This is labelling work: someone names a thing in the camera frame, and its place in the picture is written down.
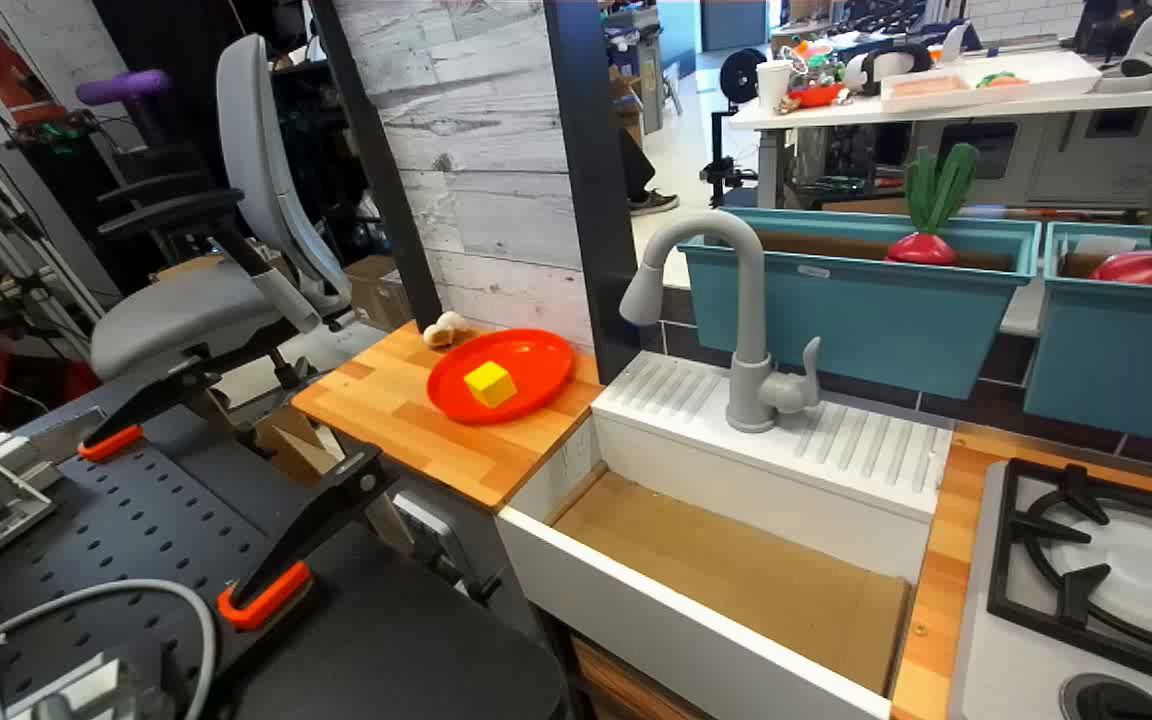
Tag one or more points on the small beige toy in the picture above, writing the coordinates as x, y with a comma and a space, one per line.
445, 329

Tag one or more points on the orange round plate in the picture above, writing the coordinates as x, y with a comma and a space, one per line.
537, 363

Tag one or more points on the yellow cube block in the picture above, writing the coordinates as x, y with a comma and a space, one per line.
489, 385

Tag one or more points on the long teal planter box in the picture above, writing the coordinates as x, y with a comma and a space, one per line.
869, 322

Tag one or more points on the purple padded roll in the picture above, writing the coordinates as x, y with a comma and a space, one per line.
123, 85

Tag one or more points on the grey curved tap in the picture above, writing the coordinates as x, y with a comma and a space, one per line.
750, 335

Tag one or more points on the white background table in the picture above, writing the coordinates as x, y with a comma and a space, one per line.
976, 102

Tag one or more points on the black stove burner grate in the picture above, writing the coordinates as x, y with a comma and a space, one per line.
1043, 532

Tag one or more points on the brown cardboard box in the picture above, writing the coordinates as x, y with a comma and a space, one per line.
379, 288

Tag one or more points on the grey office chair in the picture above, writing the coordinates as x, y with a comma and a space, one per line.
181, 315

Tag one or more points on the red radish toy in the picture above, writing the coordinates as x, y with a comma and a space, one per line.
1141, 264
927, 245

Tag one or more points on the black upright post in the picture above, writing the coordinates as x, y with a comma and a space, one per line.
597, 174

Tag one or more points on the white toy sink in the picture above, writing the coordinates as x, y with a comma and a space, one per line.
738, 573

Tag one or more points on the red bowl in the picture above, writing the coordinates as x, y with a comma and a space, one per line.
813, 96

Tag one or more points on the white cup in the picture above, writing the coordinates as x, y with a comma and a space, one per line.
772, 85

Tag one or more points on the black slanted post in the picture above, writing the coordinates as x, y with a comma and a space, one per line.
379, 174

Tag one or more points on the black stove knob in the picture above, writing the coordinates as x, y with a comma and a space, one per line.
1118, 702

